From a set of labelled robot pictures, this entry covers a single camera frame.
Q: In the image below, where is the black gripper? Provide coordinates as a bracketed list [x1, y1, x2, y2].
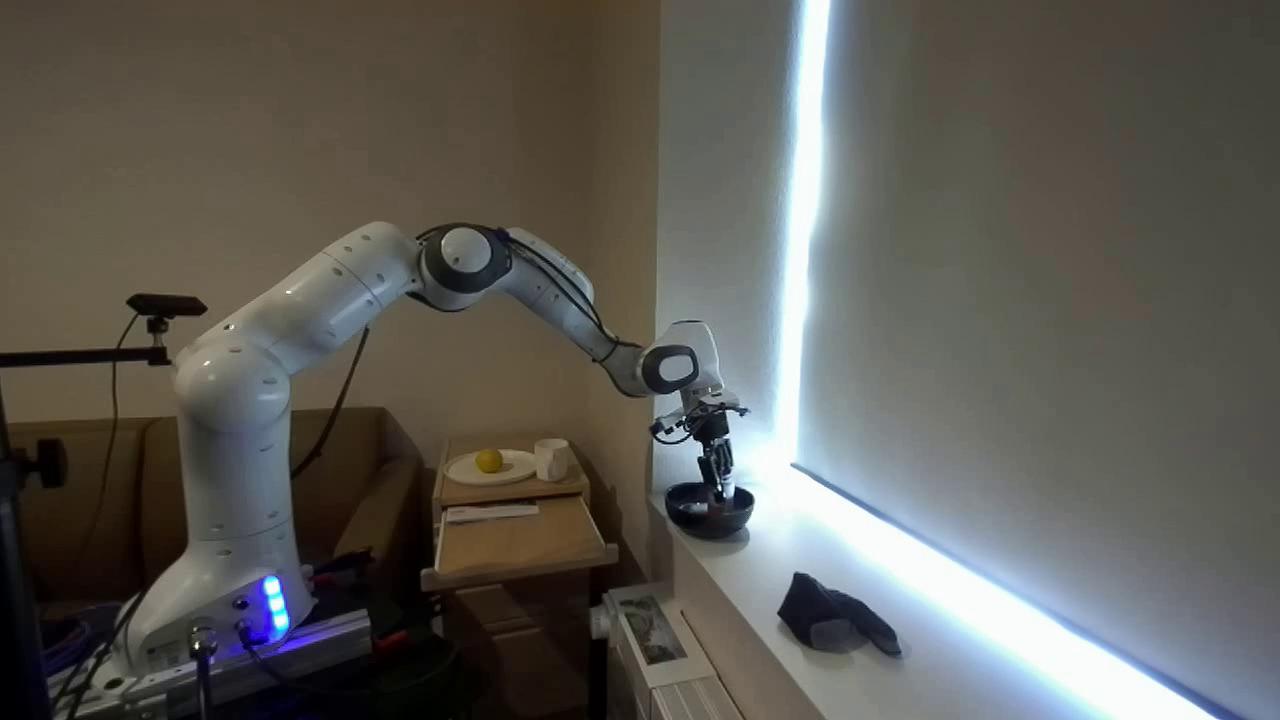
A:
[684, 396, 750, 504]

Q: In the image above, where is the black bowl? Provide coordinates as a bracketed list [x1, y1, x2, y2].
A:
[661, 480, 758, 545]

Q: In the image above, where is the grey roller window blind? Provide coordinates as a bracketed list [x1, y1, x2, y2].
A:
[792, 0, 1280, 720]

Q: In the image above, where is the white cup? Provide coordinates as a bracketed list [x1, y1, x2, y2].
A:
[526, 435, 577, 483]

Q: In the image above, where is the black crumpled cloth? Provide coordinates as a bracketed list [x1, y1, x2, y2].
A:
[771, 568, 905, 665]

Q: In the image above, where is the white radiator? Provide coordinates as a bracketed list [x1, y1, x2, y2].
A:
[592, 577, 750, 720]

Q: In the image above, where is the wooden side table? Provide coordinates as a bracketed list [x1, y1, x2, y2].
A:
[414, 445, 624, 720]

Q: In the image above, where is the white plate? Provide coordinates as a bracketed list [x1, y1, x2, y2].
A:
[440, 445, 540, 491]

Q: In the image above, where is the white paper strip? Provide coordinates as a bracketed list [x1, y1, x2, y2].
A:
[434, 501, 542, 528]

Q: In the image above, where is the brown cardboard box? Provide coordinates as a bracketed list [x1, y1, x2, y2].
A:
[4, 403, 430, 605]

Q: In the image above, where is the black tripod stand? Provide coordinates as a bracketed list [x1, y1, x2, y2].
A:
[0, 396, 73, 720]

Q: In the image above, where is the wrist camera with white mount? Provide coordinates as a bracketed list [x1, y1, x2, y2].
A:
[649, 408, 699, 449]

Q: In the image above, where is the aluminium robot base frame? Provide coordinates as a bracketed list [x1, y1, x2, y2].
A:
[42, 599, 378, 720]

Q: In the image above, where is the thin black hanging cable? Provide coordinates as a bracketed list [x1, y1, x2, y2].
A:
[80, 316, 142, 564]

